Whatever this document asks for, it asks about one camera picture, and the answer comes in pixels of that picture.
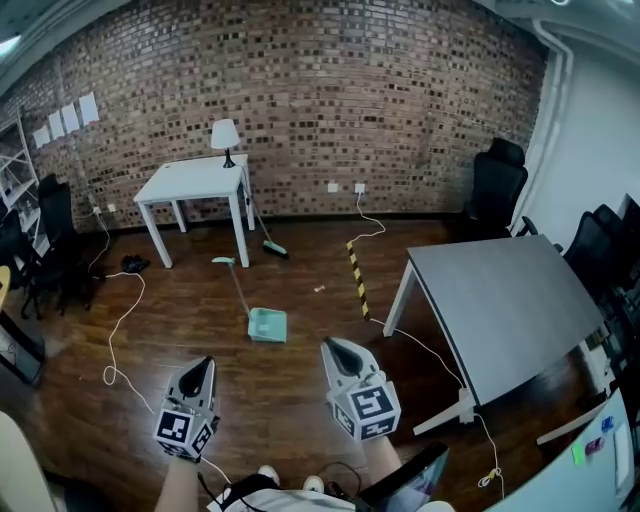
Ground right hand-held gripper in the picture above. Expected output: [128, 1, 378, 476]
[320, 337, 402, 442]

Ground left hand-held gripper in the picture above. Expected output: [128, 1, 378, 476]
[153, 356, 222, 464]

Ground green long-handled dustpan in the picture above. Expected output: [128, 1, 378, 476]
[211, 255, 289, 345]

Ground person's left forearm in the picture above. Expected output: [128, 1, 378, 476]
[155, 455, 214, 512]

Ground person's right forearm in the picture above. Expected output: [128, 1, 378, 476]
[361, 435, 405, 484]

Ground white power strip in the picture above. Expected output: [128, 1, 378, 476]
[458, 387, 476, 425]

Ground black crumpled bag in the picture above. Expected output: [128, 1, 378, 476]
[120, 254, 152, 275]

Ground black monitor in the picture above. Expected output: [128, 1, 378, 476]
[357, 441, 451, 512]

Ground green broom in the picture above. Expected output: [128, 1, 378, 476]
[243, 167, 291, 261]

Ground person's clothing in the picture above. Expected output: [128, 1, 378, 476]
[206, 472, 362, 512]

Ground grey table with white legs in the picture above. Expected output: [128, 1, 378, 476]
[382, 234, 607, 437]

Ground yellow-edged table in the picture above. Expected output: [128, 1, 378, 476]
[0, 264, 47, 387]

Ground small white table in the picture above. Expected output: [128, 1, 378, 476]
[132, 153, 257, 270]

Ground beige chair back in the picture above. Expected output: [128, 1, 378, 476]
[0, 409, 57, 512]

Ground black office chair with castors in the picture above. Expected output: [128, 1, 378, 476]
[18, 173, 104, 322]

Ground black high-back office chair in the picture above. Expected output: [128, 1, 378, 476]
[463, 136, 530, 238]

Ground white table lamp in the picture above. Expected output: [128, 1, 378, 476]
[209, 118, 239, 170]

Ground white desk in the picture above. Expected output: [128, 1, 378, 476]
[482, 387, 640, 512]

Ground white metal shelf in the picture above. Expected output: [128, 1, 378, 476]
[0, 110, 52, 259]

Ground black mesh office chair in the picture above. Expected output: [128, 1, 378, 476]
[519, 203, 640, 306]

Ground yellow-black striped cable cover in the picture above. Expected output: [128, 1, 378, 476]
[345, 240, 372, 323]

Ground long white power cable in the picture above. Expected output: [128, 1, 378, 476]
[355, 191, 506, 501]

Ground looped white floor cable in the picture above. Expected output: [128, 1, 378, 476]
[87, 197, 157, 416]

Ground white wall pipes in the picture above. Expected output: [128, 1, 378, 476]
[519, 18, 577, 236]

